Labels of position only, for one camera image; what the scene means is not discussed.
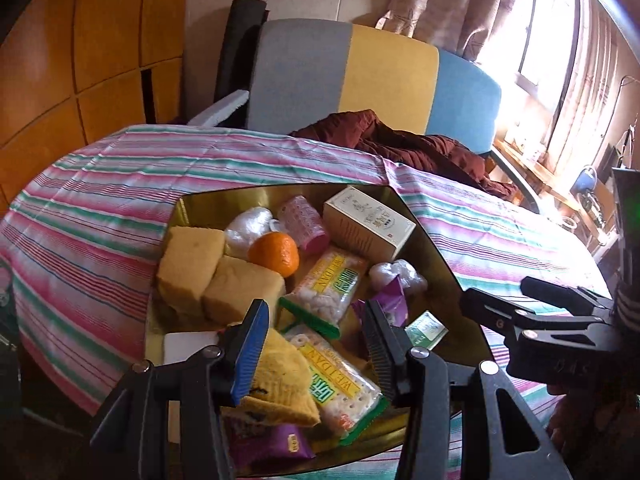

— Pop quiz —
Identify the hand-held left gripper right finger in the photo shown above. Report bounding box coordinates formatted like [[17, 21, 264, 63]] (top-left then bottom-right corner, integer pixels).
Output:
[[361, 297, 571, 480]]

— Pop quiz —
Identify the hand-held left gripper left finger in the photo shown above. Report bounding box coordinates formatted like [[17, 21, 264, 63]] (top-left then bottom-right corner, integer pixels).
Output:
[[90, 299, 271, 480]]

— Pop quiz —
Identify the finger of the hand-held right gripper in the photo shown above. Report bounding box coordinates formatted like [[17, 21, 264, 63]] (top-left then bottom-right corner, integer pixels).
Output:
[[520, 276, 615, 318], [459, 287, 543, 345]]

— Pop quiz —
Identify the yellow sock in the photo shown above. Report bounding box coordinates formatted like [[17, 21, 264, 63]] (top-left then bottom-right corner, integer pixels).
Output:
[[222, 327, 321, 428]]

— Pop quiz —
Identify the purple snack packet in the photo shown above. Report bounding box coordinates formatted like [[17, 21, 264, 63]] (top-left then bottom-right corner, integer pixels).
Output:
[[222, 410, 316, 471], [350, 277, 408, 331]]

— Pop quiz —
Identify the cracker packet with green ends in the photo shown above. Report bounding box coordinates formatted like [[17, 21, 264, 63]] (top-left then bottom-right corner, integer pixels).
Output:
[[277, 246, 371, 339], [280, 324, 391, 447]]

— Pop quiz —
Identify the green tea packet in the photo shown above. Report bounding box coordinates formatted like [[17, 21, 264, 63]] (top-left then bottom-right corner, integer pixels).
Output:
[[404, 310, 447, 350]]

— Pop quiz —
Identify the white foam block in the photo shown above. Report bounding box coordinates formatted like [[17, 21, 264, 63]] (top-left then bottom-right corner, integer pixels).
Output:
[[162, 330, 226, 366]]

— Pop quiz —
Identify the yellow sponge cake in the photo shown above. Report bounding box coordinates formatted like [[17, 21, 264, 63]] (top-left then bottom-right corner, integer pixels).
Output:
[[201, 256, 287, 323], [156, 226, 226, 311]]

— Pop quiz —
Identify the white plastic ball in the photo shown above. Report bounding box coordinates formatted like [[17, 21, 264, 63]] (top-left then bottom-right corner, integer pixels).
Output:
[[223, 206, 273, 261], [369, 258, 429, 293]]

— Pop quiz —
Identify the orange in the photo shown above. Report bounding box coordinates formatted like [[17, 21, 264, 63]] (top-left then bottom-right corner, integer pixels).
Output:
[[248, 231, 301, 278]]

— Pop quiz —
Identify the beige carton box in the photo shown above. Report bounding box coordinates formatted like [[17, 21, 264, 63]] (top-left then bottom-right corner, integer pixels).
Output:
[[322, 185, 417, 261]]

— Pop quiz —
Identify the pink hair roller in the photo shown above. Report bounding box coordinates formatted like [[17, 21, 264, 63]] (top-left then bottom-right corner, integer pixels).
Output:
[[276, 195, 331, 253]]

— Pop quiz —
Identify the gold tin box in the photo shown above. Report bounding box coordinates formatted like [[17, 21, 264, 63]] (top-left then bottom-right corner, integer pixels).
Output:
[[144, 182, 493, 478]]

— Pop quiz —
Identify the dark screen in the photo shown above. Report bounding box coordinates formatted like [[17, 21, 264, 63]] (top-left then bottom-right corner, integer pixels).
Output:
[[610, 165, 640, 286]]

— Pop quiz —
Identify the blue mug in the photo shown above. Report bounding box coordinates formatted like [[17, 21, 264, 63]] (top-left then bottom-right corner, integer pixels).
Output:
[[570, 167, 598, 196]]

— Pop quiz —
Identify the wooden side table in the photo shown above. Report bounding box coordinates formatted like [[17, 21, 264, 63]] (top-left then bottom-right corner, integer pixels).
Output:
[[492, 137, 621, 261]]

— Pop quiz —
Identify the maroon quilted jacket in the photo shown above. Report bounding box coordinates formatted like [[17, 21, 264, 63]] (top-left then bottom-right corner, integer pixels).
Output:
[[290, 109, 521, 198]]

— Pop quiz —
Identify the beige patterned curtain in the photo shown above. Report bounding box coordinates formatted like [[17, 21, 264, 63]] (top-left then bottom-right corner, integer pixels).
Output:
[[375, 0, 528, 63], [545, 0, 633, 176]]

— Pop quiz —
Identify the striped tablecloth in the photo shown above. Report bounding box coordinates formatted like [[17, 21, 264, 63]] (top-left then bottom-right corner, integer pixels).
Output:
[[0, 124, 613, 480]]

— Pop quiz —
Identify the grey yellow blue chair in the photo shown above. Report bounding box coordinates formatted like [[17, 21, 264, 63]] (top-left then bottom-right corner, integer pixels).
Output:
[[187, 18, 543, 213]]

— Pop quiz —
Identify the window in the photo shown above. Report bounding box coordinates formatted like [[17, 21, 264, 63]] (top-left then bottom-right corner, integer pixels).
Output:
[[480, 0, 581, 126]]

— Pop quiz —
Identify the black rolled mat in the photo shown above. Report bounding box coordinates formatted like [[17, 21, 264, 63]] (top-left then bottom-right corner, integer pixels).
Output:
[[214, 0, 271, 126]]

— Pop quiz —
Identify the wooden wardrobe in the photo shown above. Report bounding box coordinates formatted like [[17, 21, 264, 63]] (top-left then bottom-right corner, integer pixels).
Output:
[[0, 0, 193, 206]]

